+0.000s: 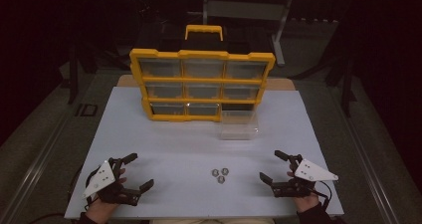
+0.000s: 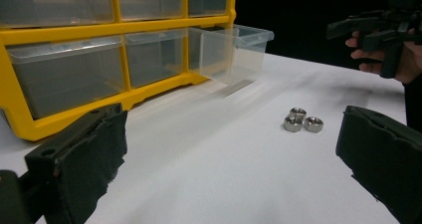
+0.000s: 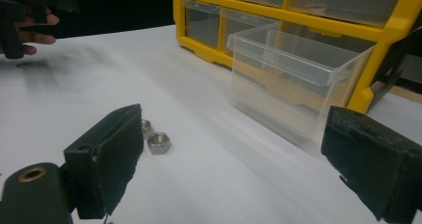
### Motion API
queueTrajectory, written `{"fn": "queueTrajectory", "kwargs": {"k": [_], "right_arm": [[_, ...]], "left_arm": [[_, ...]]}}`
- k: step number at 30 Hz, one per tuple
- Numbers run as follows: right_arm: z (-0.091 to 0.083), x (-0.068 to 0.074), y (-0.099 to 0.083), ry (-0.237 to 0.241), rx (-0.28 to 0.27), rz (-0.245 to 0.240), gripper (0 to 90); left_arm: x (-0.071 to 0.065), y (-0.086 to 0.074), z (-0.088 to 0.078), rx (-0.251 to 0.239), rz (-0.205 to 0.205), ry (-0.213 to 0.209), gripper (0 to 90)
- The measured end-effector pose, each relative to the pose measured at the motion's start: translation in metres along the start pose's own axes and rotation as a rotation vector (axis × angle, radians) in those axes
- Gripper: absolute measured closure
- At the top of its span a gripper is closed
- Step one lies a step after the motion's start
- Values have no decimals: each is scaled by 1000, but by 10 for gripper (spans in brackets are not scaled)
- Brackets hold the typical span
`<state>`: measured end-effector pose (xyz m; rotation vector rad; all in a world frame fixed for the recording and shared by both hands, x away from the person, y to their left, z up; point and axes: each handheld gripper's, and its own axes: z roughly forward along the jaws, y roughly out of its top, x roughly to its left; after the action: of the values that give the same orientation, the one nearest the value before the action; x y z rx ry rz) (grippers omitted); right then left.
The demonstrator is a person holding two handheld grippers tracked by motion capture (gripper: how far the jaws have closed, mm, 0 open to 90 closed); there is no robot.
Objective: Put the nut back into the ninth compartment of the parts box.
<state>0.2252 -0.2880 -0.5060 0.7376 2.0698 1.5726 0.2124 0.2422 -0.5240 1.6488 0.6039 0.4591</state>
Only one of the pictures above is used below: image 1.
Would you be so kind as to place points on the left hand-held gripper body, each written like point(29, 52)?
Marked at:
point(103, 179)

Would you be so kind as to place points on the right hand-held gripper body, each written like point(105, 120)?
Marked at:
point(313, 172)

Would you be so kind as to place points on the silver hex nut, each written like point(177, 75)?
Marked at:
point(225, 171)
point(221, 179)
point(215, 173)

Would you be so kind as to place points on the clear plastic drawer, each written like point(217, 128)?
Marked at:
point(239, 127)

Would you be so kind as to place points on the person's left hand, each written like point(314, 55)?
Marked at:
point(101, 210)

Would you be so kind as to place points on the person's right hand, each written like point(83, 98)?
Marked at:
point(307, 204)

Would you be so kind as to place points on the set of clear cabinet drawers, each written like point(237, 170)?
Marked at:
point(161, 68)

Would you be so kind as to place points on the yellow black parts organizer cabinet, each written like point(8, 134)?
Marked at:
point(202, 80)

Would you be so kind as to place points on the grey metal stand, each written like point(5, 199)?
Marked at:
point(245, 10)

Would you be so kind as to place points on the black rectangular floor frame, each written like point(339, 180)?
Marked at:
point(79, 110)

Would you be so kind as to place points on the dark stand post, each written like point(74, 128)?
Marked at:
point(73, 84)
point(346, 91)

